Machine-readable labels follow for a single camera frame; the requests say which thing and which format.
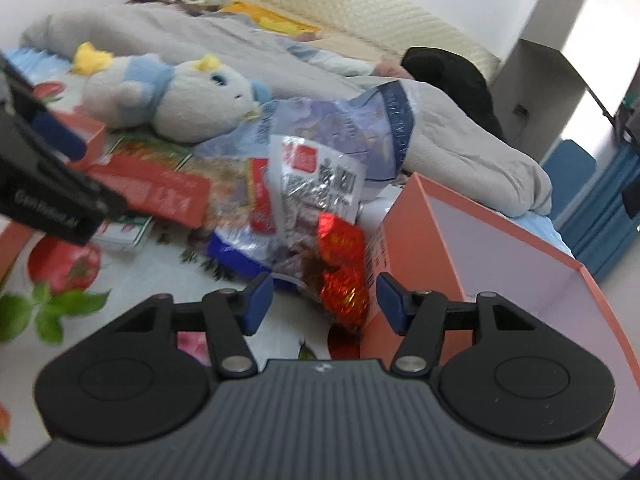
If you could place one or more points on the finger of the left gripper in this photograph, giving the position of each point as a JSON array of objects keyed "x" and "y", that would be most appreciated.
[{"x": 58, "y": 136}]

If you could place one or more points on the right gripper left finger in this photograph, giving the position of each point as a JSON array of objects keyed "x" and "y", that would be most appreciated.
[{"x": 230, "y": 316}]

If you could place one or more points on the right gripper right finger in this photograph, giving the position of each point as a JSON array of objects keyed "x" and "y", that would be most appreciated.
[{"x": 419, "y": 318}]

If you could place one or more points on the shiny red foil packet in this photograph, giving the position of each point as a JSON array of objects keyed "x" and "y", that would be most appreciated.
[{"x": 342, "y": 251}]

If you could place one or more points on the dark red snack packet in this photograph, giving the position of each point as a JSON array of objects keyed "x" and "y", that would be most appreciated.
[{"x": 154, "y": 189}]

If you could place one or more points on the white shrimp snack bag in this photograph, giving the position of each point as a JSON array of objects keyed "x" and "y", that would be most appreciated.
[{"x": 306, "y": 179}]

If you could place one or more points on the green label snack bag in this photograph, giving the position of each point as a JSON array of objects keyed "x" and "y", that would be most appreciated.
[{"x": 129, "y": 231}]

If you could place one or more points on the pink shallow box lid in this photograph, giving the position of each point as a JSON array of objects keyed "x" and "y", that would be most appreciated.
[{"x": 42, "y": 190}]

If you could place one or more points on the pink deep box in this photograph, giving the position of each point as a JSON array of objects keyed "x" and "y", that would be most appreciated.
[{"x": 430, "y": 237}]

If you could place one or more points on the fruit print bed sheet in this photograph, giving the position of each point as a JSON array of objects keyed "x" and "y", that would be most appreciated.
[{"x": 162, "y": 263}]

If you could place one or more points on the red label pastry packet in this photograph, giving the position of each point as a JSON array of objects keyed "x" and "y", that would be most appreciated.
[{"x": 238, "y": 228}]

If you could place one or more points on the white blue plush toy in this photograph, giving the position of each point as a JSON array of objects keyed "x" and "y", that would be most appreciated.
[{"x": 187, "y": 103}]

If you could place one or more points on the grey blanket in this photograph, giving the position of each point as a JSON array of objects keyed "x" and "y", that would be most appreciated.
[{"x": 445, "y": 146}]

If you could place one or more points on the blue plastic tissue bag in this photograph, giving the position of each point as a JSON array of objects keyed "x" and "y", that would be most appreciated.
[{"x": 375, "y": 128}]

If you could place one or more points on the blue curtain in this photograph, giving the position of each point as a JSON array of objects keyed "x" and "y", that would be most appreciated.
[{"x": 600, "y": 232}]

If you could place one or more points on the blue chair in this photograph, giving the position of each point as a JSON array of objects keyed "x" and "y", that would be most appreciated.
[{"x": 569, "y": 167}]

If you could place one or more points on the yellow pillow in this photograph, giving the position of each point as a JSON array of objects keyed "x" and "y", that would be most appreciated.
[{"x": 270, "y": 20}]

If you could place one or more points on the black clothing pile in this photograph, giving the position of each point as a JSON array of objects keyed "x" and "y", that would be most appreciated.
[{"x": 459, "y": 79}]

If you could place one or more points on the cream padded headboard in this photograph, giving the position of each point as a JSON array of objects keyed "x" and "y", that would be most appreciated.
[{"x": 391, "y": 26}]

